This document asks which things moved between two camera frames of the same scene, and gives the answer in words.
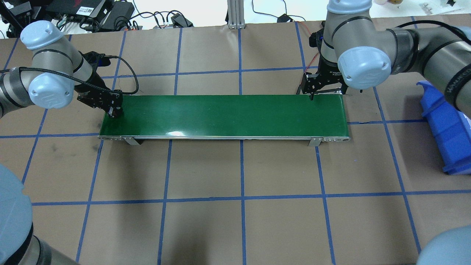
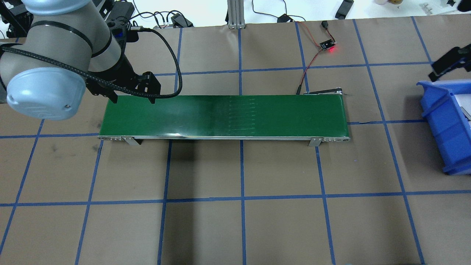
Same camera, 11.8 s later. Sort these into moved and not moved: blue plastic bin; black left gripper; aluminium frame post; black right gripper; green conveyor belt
Moved: black left gripper; black right gripper
Not moved: aluminium frame post; green conveyor belt; blue plastic bin
